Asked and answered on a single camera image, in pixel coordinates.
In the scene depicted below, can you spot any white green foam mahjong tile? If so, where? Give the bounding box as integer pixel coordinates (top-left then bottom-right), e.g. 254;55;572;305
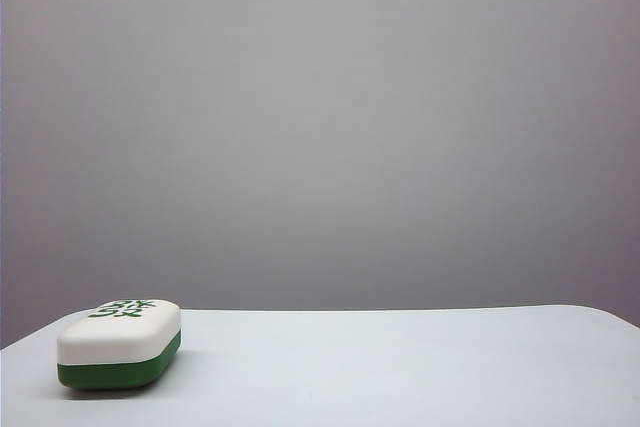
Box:
56;298;182;391

